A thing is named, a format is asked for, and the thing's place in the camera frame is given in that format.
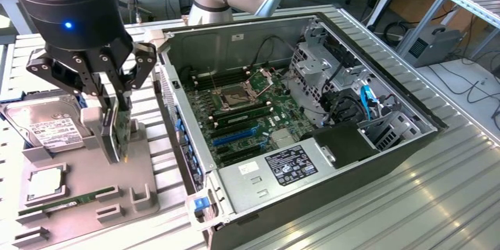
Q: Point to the black plastic duct box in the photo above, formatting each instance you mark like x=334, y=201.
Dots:
x=343, y=147

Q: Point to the open black PC case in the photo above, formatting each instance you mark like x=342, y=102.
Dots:
x=391, y=168

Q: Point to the black RAM slot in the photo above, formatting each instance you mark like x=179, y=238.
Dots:
x=214, y=123
x=219, y=72
x=223, y=79
x=239, y=111

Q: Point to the grey computer tower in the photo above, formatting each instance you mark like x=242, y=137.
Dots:
x=434, y=48

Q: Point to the white case label sticker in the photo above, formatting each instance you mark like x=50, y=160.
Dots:
x=239, y=37

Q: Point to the silver socket cover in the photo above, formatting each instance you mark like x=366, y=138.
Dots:
x=267, y=73

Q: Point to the short black expansion slot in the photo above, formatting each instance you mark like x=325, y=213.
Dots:
x=226, y=150

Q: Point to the RAM slot with white latches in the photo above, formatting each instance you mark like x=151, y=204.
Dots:
x=219, y=118
x=245, y=121
x=222, y=76
x=226, y=83

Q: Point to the low profile graphics card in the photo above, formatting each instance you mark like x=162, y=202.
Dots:
x=125, y=133

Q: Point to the thin locking lever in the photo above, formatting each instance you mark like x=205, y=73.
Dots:
x=214, y=80

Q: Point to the silver CPU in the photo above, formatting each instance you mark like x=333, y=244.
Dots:
x=45, y=182

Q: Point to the aluminium slat table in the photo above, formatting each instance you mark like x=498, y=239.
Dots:
x=475, y=2

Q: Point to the green RAM stick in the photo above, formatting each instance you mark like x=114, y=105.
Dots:
x=63, y=201

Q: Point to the long black expansion slot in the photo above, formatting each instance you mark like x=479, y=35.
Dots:
x=233, y=131
x=239, y=154
x=241, y=160

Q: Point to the hard disk in blue carrier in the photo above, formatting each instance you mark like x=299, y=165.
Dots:
x=43, y=121

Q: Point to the blue expansion slot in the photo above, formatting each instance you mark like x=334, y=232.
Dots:
x=234, y=138

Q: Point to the blue case release latch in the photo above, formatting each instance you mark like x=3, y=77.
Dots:
x=201, y=204

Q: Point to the grey parts rack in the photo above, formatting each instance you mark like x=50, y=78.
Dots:
x=86, y=179

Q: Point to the blue card retention clip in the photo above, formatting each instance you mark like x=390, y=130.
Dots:
x=194, y=160
x=179, y=125
x=189, y=148
x=199, y=175

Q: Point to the silver chipset heatsink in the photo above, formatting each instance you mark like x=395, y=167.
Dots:
x=283, y=138

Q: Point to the green Dell motherboard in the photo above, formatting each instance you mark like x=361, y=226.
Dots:
x=282, y=106

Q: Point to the RAM stick with white label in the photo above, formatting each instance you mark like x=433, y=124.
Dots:
x=242, y=117

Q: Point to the metal disk bay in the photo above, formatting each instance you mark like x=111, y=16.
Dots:
x=391, y=134

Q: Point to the CPU socket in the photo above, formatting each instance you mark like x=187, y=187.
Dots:
x=234, y=97

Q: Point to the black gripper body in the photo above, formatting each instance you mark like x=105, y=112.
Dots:
x=78, y=21

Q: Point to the metal drive cage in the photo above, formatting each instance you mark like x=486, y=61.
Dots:
x=313, y=65

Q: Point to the grey power supply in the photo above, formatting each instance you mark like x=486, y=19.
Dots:
x=250, y=187

